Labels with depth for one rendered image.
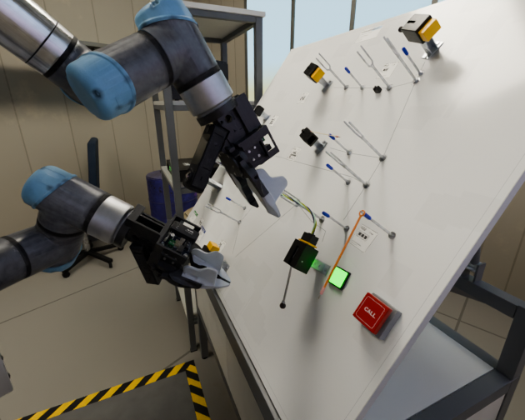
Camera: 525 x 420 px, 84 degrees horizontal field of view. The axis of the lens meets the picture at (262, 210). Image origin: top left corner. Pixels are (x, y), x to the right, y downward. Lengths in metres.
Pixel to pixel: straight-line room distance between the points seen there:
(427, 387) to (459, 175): 0.53
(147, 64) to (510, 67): 0.63
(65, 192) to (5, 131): 2.90
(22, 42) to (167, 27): 0.19
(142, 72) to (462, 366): 0.98
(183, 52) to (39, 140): 3.07
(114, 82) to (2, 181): 3.09
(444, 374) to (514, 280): 1.92
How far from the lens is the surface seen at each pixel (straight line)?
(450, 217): 0.59
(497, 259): 2.78
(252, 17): 1.63
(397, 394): 0.88
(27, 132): 3.46
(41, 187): 0.56
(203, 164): 0.48
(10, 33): 0.54
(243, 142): 0.49
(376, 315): 0.55
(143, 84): 0.44
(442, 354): 1.02
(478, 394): 0.97
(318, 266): 0.69
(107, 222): 0.53
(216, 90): 0.47
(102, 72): 0.42
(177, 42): 0.47
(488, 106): 0.70
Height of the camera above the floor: 1.45
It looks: 20 degrees down
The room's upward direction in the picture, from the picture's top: straight up
